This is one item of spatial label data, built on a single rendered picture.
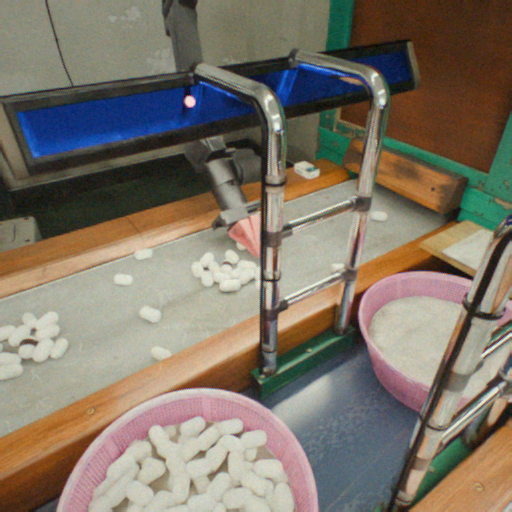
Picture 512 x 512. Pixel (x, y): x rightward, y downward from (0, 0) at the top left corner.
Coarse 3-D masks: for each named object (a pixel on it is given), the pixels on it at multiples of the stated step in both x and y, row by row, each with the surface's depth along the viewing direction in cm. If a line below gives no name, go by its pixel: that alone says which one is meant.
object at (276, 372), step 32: (192, 64) 49; (320, 64) 52; (352, 64) 49; (256, 96) 40; (384, 96) 47; (384, 128) 49; (288, 224) 49; (352, 224) 57; (352, 256) 60; (320, 288) 59; (352, 288) 63; (288, 352) 66; (320, 352) 67; (256, 384) 62
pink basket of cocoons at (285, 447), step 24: (144, 408) 52; (168, 408) 54; (192, 408) 54; (216, 408) 54; (240, 408) 53; (264, 408) 52; (120, 432) 51; (144, 432) 53; (264, 432) 52; (288, 432) 49; (96, 456) 48; (120, 456) 51; (288, 456) 49; (72, 480) 45; (96, 480) 48; (312, 480) 45; (72, 504) 44; (312, 504) 43
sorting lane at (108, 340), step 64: (320, 192) 105; (128, 256) 83; (192, 256) 83; (320, 256) 83; (0, 320) 68; (64, 320) 68; (128, 320) 68; (192, 320) 68; (0, 384) 58; (64, 384) 58
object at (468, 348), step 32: (480, 288) 26; (480, 320) 28; (448, 352) 31; (480, 352) 30; (448, 384) 32; (448, 416) 34; (480, 416) 50; (416, 448) 37; (448, 448) 53; (416, 480) 41
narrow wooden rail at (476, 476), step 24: (504, 432) 50; (480, 456) 47; (504, 456) 47; (456, 480) 45; (480, 480) 45; (504, 480) 45; (432, 504) 43; (456, 504) 43; (480, 504) 43; (504, 504) 43
